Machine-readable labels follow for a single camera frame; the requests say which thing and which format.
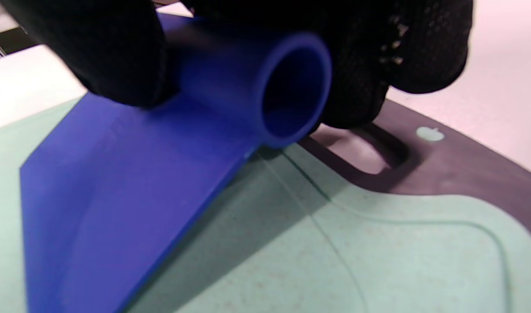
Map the blue plastic scraper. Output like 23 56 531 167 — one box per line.
20 13 334 313

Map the green cutting board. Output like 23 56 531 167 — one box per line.
0 97 531 313

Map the person's right hand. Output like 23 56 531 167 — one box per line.
0 0 474 131

